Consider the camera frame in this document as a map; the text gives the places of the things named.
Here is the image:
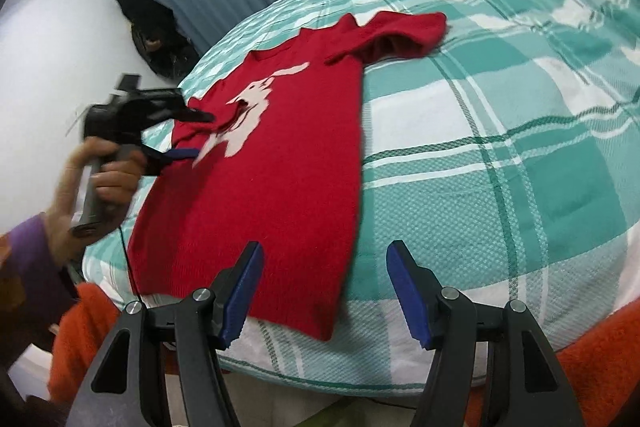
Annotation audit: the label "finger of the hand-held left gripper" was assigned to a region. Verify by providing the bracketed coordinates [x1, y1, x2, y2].
[167, 99, 217, 124]
[140, 143, 202, 176]

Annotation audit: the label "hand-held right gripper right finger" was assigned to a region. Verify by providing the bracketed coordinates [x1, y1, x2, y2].
[386, 241, 586, 427]

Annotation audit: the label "orange fleece blanket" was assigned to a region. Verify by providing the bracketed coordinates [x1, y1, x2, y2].
[47, 282, 640, 427]

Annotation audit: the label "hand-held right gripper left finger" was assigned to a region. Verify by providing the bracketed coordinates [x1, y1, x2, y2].
[70, 241, 265, 427]

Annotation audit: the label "black hanging clothing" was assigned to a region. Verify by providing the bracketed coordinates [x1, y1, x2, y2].
[111, 0, 201, 80]

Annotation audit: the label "green white checked blanket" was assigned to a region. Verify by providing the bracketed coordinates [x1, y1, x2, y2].
[82, 0, 640, 399]

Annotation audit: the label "person's left hand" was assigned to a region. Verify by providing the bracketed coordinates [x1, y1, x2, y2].
[46, 139, 146, 260]

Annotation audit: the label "red sweater with white print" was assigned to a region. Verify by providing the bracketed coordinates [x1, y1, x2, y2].
[127, 11, 448, 342]

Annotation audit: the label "thin black cable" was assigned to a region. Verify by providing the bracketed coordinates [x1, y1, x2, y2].
[119, 227, 145, 305]

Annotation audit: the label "person's left forearm purple sleeve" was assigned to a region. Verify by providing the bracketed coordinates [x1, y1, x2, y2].
[0, 212, 78, 360]

